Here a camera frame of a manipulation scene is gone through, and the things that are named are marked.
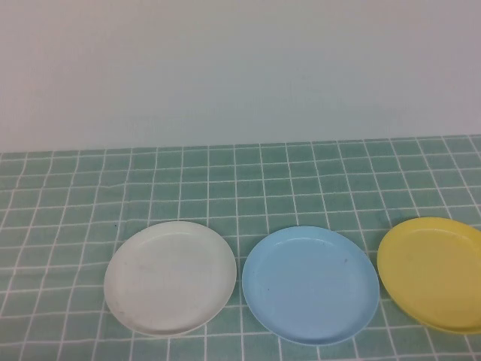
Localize yellow round plate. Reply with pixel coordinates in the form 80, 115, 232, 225
377, 216, 481, 335

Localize white round plate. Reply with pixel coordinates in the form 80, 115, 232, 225
103, 220, 237, 337

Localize light blue round plate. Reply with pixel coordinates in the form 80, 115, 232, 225
241, 226, 381, 346

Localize green checkered tablecloth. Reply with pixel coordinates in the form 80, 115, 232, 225
0, 135, 481, 361

